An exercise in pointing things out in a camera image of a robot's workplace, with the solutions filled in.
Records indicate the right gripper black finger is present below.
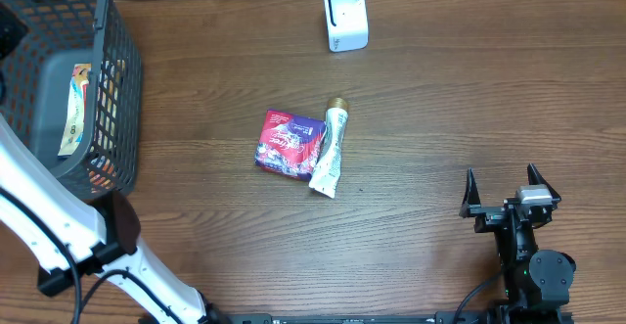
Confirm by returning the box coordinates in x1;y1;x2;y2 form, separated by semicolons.
527;163;561;201
463;167;481;207

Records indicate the white barcode scanner stand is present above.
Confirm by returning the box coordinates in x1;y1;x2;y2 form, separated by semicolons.
323;0;369;53

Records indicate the red purple pad pack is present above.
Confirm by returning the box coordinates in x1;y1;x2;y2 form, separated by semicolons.
254;110;326;181

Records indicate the small orange snack packet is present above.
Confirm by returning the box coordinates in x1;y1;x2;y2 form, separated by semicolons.
89;60;126;193

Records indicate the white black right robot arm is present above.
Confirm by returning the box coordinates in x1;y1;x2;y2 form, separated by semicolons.
451;163;576;323

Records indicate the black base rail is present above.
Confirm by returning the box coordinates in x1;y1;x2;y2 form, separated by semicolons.
139;311;576;324

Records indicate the white conditioner tube gold cap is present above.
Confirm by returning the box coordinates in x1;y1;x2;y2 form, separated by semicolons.
309;98;349;199

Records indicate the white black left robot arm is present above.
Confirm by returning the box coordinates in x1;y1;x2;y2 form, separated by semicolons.
1;0;224;323

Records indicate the orange blue snack bag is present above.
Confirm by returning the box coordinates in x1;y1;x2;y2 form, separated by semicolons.
58;64;91;158

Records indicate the grey plastic mesh basket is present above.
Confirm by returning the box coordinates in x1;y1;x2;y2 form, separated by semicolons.
1;0;143;200

